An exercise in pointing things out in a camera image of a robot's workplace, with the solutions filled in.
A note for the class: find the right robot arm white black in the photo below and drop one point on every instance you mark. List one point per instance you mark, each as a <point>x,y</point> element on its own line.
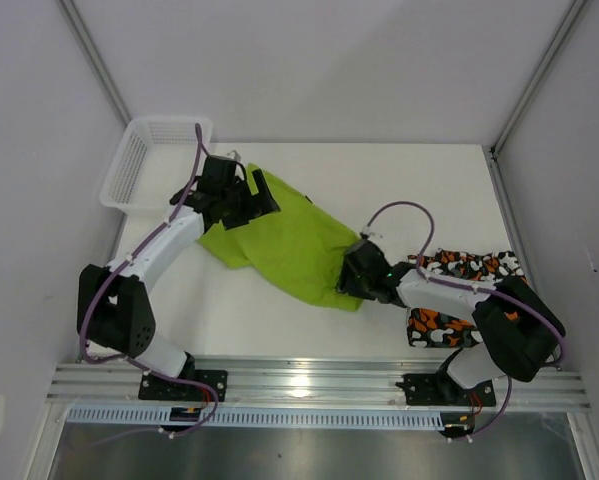
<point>519,332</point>

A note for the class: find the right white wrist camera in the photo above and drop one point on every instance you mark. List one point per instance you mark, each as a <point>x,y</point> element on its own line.
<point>368,233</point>

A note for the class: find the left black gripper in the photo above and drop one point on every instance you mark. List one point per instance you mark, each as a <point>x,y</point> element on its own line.
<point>258,205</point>

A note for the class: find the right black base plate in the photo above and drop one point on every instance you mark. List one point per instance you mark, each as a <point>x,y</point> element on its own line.
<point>429,389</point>

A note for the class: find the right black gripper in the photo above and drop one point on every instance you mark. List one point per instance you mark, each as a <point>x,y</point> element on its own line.
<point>346,284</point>

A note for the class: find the white plastic basket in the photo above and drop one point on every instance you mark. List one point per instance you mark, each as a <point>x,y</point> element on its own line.
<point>153,161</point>

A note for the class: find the orange camouflage shorts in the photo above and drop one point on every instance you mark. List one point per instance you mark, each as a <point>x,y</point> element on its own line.
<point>431,329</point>

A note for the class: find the right aluminium frame post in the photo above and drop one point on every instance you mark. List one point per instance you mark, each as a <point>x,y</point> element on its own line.
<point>566,27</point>

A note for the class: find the green shorts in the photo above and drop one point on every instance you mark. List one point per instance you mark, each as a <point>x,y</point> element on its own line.
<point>298,249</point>

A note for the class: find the aluminium mounting rail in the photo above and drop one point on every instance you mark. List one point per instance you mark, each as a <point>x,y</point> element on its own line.
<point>313,383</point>

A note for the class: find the aluminium frame post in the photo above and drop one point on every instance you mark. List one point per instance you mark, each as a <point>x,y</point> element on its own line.
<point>87,45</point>
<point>566,27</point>

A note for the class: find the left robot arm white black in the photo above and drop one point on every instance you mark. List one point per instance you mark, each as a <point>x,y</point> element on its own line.
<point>114,308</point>

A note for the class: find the left aluminium frame post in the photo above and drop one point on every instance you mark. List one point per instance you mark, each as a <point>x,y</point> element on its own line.
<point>87,45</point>

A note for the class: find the slotted cable duct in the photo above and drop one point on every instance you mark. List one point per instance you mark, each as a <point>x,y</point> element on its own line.
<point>259,417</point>

